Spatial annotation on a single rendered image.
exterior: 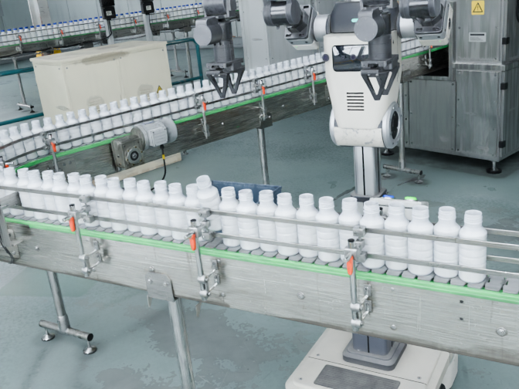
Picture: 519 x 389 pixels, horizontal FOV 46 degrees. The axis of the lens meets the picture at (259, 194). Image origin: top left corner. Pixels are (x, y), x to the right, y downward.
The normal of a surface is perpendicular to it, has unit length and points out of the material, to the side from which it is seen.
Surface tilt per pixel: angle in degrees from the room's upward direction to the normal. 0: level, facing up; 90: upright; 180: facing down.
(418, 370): 0
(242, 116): 91
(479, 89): 90
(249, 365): 0
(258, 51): 90
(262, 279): 90
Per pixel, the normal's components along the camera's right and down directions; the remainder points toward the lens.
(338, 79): -0.48, 0.34
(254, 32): -0.73, 0.30
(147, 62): 0.68, 0.18
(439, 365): 0.37, -0.76
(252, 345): -0.10, -0.94
